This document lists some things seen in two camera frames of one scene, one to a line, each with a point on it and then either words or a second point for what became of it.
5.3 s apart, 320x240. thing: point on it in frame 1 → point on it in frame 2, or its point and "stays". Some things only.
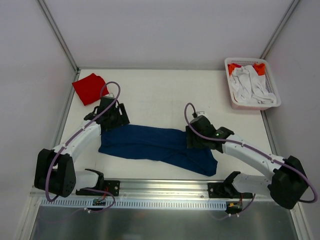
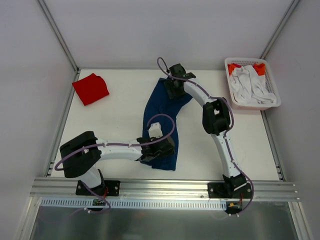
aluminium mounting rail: [136, 189] stays
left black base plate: [104, 188] stays
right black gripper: [194, 141] → [171, 88]
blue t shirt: [148, 143] → [160, 108]
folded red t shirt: [89, 88] stays
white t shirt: [247, 86] stays
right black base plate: [226, 190] stays
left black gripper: [119, 119] → [167, 148]
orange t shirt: [260, 68] stays
